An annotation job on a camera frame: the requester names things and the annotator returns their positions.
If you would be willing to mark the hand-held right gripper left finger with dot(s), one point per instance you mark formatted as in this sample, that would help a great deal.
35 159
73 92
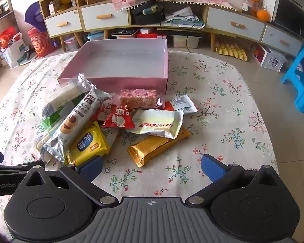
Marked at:
91 168

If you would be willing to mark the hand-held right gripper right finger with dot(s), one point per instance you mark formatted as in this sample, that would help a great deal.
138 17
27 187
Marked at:
212 168

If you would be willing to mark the long white cookie packet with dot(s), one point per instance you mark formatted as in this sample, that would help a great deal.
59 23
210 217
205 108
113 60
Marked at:
76 121

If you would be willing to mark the red triangular snack packet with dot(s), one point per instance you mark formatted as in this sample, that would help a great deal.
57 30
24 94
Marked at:
117 119

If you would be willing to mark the gold foil snack packet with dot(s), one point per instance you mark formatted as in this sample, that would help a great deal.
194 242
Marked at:
154 149

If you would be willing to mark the white barcode snack packet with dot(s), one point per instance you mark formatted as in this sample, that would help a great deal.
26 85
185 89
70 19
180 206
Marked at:
185 103

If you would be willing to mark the cream yellow snack packet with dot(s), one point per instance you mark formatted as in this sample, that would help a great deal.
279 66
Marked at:
157 122

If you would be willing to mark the orange-red snack packet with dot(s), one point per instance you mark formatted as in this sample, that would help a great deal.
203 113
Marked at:
168 106

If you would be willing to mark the green white snack packet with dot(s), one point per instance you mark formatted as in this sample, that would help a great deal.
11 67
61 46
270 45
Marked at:
63 96

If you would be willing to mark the clear packet pink rice bar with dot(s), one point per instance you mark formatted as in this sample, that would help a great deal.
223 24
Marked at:
138 98

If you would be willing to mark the pink cardboard box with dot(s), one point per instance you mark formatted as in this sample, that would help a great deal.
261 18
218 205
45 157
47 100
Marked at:
116 63

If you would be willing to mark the floral tablecloth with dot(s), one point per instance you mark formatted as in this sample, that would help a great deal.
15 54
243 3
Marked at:
192 144

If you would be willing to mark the white red shopping bag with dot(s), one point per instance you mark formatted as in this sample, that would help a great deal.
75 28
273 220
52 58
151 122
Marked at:
12 53

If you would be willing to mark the yellow egg tray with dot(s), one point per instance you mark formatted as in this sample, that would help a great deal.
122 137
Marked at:
230 50

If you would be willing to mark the red gift bag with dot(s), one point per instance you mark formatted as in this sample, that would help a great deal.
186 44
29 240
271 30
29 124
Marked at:
39 44

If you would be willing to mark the white printed carton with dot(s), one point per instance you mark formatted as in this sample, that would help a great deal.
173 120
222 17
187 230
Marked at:
273 62

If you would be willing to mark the small clear storage bin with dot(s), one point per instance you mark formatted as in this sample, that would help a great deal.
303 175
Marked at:
72 44

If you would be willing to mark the blue lidded storage bin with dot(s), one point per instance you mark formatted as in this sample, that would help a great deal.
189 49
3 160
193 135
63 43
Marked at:
95 35

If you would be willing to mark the black flat tray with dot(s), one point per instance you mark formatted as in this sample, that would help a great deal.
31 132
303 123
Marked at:
124 32

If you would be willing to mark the red cardboard box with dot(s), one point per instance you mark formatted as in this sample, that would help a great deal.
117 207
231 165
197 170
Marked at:
162 36

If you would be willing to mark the purple round object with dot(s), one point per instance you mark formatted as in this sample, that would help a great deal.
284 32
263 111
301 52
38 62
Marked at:
31 15

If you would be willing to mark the small white pink box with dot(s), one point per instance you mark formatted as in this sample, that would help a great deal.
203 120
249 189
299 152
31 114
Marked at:
147 30

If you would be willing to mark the pile of loose papers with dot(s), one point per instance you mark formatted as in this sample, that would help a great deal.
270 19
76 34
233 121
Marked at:
185 14

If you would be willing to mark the black open case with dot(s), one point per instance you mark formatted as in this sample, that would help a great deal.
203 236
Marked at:
147 19

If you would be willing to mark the small white carton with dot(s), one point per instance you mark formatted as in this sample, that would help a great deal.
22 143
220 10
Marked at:
53 8

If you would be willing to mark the clear glass jar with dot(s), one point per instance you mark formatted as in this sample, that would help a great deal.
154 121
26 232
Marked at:
247 6

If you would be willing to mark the yellow round fruit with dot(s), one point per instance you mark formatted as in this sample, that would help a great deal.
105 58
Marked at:
65 0

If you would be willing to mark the black white microwave oven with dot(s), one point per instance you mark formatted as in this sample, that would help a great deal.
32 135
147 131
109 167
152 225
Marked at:
291 15

